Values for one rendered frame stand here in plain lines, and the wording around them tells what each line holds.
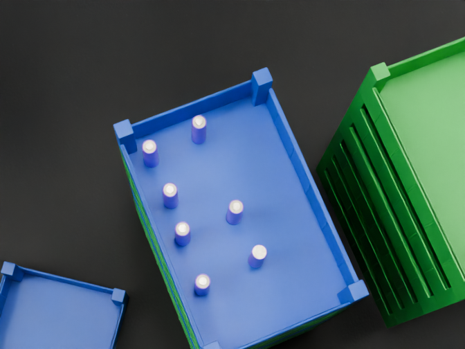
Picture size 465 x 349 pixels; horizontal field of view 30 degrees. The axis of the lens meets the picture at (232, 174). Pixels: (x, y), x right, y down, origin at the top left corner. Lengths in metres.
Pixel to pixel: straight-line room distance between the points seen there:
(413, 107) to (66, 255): 0.65
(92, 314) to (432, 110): 0.66
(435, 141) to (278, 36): 0.54
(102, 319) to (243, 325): 0.45
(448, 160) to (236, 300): 0.33
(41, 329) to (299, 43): 0.68
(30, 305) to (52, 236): 0.12
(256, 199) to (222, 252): 0.08
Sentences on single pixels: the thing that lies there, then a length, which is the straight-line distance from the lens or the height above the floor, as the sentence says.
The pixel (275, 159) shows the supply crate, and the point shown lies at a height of 0.40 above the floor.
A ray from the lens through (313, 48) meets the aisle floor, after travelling 1.61.
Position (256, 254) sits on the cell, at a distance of 1.01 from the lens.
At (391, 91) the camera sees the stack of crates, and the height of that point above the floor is 0.40.
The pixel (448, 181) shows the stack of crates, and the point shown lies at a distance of 1.14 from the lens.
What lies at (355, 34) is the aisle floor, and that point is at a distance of 1.63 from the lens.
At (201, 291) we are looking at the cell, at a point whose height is 0.45.
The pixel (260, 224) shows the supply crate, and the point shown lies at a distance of 1.09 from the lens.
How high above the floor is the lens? 1.46
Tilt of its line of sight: 75 degrees down
